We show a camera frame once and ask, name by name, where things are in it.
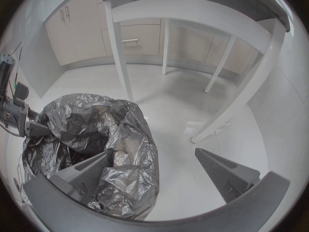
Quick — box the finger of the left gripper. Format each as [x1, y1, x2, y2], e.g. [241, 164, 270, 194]
[24, 121, 53, 138]
[27, 108, 41, 121]

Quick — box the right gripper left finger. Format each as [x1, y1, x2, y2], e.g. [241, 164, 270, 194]
[49, 151, 109, 203]

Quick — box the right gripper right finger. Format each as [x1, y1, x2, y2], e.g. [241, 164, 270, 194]
[195, 148, 262, 204]

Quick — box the black plastic bag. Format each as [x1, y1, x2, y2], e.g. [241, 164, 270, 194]
[22, 94, 160, 221]

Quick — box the beige cabinet with drawers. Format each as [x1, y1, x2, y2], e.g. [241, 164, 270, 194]
[45, 0, 263, 75]

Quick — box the white chair dark grey seat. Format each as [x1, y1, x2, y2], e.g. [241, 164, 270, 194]
[99, 0, 291, 144]

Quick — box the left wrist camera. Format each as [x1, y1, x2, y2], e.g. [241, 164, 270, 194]
[13, 82, 30, 107]

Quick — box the black cable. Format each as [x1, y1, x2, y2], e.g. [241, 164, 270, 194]
[15, 155, 30, 203]

